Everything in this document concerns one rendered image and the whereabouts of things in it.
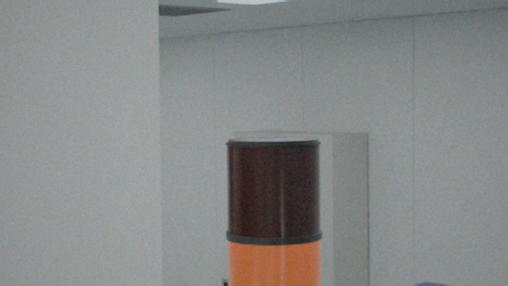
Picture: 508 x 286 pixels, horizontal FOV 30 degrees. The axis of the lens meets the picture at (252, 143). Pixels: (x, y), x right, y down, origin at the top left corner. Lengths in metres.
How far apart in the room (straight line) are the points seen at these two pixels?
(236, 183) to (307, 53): 7.61
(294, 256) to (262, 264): 0.02
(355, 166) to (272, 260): 7.03
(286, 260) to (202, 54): 8.73
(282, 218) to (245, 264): 0.03
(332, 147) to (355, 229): 0.72
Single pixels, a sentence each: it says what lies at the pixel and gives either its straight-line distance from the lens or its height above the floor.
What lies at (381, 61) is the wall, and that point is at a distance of 7.51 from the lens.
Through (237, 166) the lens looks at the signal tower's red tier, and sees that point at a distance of 0.48.
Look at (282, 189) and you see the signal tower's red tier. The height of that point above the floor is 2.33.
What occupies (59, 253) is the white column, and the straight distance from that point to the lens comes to 2.05.
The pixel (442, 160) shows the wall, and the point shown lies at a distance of 7.14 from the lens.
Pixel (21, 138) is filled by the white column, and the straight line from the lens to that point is 1.99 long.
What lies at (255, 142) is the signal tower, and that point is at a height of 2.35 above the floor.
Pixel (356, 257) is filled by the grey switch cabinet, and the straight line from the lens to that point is 7.59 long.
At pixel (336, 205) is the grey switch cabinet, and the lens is 7.36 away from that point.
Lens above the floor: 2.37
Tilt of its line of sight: 3 degrees down
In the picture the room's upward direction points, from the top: 1 degrees counter-clockwise
